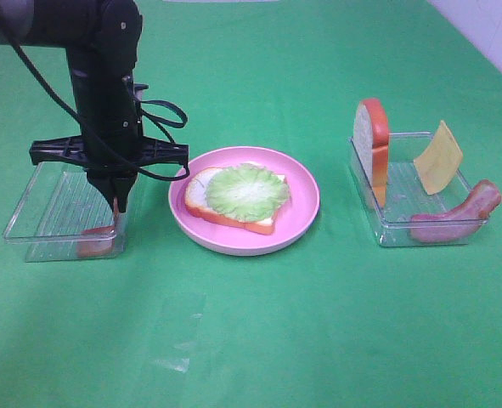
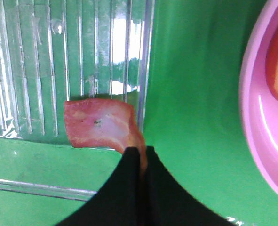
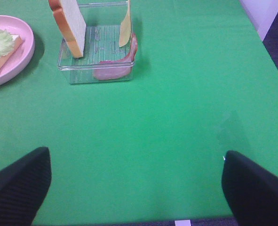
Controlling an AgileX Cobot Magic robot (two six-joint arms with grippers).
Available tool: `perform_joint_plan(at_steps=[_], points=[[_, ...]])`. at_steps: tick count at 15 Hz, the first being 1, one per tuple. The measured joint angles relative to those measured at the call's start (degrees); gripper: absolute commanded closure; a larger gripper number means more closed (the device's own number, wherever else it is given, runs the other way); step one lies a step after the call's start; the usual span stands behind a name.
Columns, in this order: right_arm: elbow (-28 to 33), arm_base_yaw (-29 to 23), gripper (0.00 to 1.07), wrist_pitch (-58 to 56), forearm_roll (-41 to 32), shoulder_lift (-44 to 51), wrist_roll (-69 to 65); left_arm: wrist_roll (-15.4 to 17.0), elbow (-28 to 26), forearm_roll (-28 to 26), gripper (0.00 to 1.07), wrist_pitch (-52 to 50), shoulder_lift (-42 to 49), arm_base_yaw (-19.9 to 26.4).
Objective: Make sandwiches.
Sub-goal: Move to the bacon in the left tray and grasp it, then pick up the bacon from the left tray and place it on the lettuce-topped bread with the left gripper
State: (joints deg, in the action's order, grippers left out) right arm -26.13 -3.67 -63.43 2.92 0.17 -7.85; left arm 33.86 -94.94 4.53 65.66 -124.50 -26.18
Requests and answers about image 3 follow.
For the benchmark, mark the pink round plate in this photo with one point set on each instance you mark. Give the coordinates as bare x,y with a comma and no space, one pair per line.
22,56

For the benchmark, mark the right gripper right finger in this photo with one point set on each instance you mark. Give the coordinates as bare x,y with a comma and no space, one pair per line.
250,191

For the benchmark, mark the green tablecloth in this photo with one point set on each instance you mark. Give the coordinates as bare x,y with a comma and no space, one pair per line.
151,148

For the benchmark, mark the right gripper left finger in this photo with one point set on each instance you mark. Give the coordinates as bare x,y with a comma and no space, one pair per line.
24,185

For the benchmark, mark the yellow toy cheese slice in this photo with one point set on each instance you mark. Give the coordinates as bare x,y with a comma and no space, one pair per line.
125,27

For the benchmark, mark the right clear plastic tray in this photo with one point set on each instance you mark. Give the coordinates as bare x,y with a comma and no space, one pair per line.
101,43

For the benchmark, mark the white paper label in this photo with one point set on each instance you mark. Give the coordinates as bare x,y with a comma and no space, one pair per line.
186,222

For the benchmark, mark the toy bacon strip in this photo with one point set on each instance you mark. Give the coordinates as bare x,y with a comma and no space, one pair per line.
116,72

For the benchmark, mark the toy bread slice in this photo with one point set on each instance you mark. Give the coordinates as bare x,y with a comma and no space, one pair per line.
18,41
71,24

